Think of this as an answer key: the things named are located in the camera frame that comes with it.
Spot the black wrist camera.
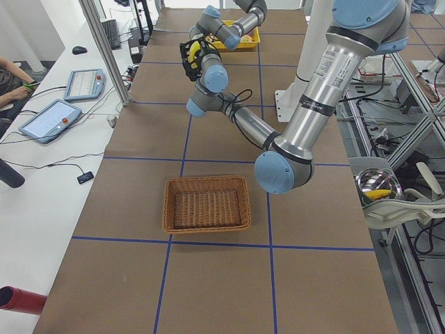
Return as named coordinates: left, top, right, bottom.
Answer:
left=179, top=40, right=202, bottom=81

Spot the black computer mouse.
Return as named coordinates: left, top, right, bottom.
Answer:
left=72, top=46, right=88, bottom=55

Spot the yellow plastic basket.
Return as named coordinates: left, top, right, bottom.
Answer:
left=203, top=18, right=261, bottom=51

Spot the pot with yellow item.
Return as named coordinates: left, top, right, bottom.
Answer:
left=355, top=168, right=403, bottom=207

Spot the black keyboard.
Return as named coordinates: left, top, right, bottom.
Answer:
left=101, top=19, right=121, bottom=49

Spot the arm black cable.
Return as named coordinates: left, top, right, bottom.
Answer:
left=222, top=88, right=254, bottom=116

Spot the croissant toy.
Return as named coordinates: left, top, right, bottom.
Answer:
left=241, top=35, right=253, bottom=43

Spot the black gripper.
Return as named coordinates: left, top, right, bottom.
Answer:
left=197, top=44, right=221, bottom=70

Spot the black monitor stand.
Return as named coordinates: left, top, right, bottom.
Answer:
left=127, top=0, right=153, bottom=64

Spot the person at desk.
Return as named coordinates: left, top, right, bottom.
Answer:
left=1, top=56, right=38, bottom=108

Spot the near teach pendant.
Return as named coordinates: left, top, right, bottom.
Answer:
left=19, top=100, right=81, bottom=144

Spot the white pedestal column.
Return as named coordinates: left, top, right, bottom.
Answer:
left=275, top=0, right=332, bottom=122

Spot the small black puck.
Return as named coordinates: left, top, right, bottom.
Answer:
left=77, top=171, right=94, bottom=184

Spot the far teach pendant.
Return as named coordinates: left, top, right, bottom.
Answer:
left=63, top=69, right=106, bottom=102

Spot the teach pendant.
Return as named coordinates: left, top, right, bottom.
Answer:
left=19, top=100, right=81, bottom=144
left=63, top=69, right=106, bottom=102

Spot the red bottle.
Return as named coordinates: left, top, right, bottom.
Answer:
left=1, top=286, right=47, bottom=315

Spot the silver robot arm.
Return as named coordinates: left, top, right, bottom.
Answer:
left=180, top=1, right=412, bottom=194
left=189, top=0, right=268, bottom=51

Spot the brown wicker basket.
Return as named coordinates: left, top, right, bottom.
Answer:
left=162, top=175, right=252, bottom=234

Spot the aluminium frame post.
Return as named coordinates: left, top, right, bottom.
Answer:
left=79, top=0, right=131, bottom=106

